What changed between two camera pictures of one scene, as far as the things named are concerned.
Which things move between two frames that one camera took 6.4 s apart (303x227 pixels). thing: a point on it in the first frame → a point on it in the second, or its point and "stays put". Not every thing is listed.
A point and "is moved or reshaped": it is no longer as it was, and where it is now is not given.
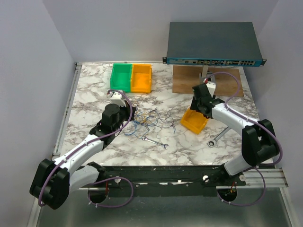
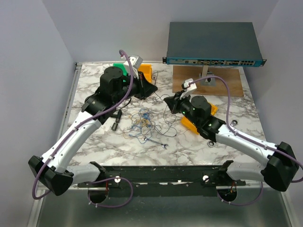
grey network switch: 214,44 stays put
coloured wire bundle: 142,119 is moved or reshaped
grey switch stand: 203,78 stays put
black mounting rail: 164,181 stays put
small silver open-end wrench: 162,144 stays put
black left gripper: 127,109 → 145,88
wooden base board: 185,77 stays put
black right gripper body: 195,105 → 184,108
